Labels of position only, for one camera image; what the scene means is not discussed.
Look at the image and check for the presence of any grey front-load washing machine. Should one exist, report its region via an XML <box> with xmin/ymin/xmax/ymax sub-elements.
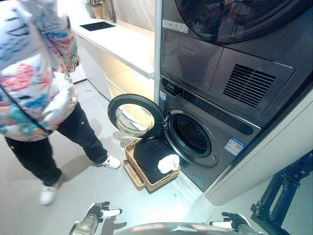
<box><xmin>154</xmin><ymin>74</ymin><xmax>263</xmax><ymax>193</ymax></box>

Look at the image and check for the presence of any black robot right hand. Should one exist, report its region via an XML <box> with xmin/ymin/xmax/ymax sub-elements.
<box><xmin>209</xmin><ymin>211</ymin><xmax>247</xmax><ymax>232</ymax></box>

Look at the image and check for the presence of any dark metal faucet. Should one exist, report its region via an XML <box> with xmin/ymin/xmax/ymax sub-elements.
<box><xmin>108</xmin><ymin>0</ymin><xmax>118</xmax><ymax>24</ymax></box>

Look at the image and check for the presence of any dark blue metal frame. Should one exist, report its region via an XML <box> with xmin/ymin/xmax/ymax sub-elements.
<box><xmin>250</xmin><ymin>156</ymin><xmax>313</xmax><ymax>235</ymax></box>

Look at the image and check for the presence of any round washing machine door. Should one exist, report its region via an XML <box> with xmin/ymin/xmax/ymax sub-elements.
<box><xmin>107</xmin><ymin>94</ymin><xmax>170</xmax><ymax>141</ymax></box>

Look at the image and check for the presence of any grey robot torso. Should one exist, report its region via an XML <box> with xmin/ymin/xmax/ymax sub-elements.
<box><xmin>121</xmin><ymin>222</ymin><xmax>236</xmax><ymax>235</ymax></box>

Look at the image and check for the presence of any white garment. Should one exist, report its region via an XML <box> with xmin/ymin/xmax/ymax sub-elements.
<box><xmin>157</xmin><ymin>153</ymin><xmax>180</xmax><ymax>175</ymax></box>

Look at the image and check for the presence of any beige plant pot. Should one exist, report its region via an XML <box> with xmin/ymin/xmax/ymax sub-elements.
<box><xmin>85</xmin><ymin>0</ymin><xmax>105</xmax><ymax>20</ymax></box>

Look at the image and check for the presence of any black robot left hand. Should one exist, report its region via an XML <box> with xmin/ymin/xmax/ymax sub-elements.
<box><xmin>85</xmin><ymin>201</ymin><xmax>123</xmax><ymax>222</ymax></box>

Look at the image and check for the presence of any white dryer label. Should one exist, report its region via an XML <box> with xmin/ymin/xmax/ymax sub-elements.
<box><xmin>163</xmin><ymin>20</ymin><xmax>189</xmax><ymax>34</ymax></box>

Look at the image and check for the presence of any dark round dryer door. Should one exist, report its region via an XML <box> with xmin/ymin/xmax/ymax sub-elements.
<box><xmin>174</xmin><ymin>0</ymin><xmax>313</xmax><ymax>45</ymax></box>

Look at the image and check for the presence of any white counter cabinet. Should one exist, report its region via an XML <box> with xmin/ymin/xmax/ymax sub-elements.
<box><xmin>72</xmin><ymin>20</ymin><xmax>162</xmax><ymax>104</ymax></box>

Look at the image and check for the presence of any person in colourful jacket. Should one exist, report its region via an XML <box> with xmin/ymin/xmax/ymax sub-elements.
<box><xmin>0</xmin><ymin>0</ymin><xmax>122</xmax><ymax>206</ymax></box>

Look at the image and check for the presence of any white appliance surround cabinet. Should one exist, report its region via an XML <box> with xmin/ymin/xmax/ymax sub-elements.
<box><xmin>204</xmin><ymin>96</ymin><xmax>313</xmax><ymax>207</ymax></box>

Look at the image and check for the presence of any grey stacked dryer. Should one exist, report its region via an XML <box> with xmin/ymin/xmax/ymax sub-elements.
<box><xmin>160</xmin><ymin>0</ymin><xmax>313</xmax><ymax>129</ymax></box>

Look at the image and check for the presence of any black garment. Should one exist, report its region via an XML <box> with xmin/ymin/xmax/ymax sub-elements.
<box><xmin>133</xmin><ymin>140</ymin><xmax>172</xmax><ymax>186</ymax></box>

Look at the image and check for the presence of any tan wicker laundry basket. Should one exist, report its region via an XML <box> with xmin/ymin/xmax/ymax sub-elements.
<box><xmin>122</xmin><ymin>139</ymin><xmax>182</xmax><ymax>194</ymax></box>

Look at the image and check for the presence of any black rectangular sink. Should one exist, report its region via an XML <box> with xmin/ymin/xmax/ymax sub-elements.
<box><xmin>79</xmin><ymin>21</ymin><xmax>118</xmax><ymax>32</ymax></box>

